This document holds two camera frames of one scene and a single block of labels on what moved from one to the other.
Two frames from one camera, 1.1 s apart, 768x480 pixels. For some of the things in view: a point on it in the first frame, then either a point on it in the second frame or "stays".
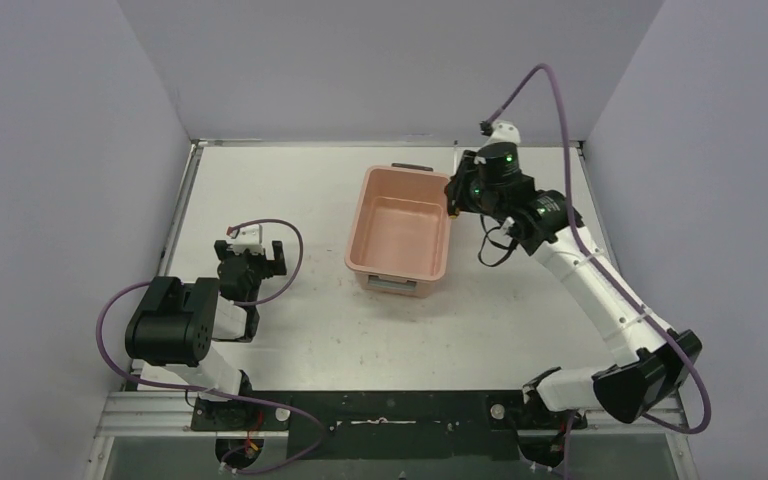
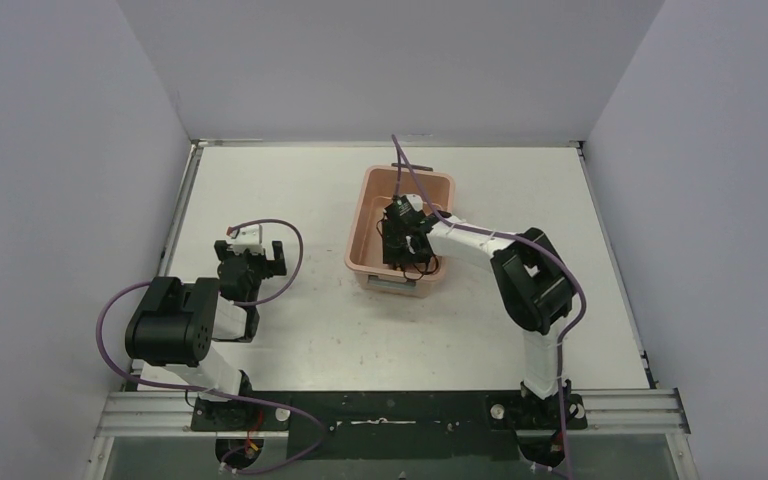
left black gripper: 249,260 stays
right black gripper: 460,189 → 395,252
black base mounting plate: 388,425 stays
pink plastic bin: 398,240 stays
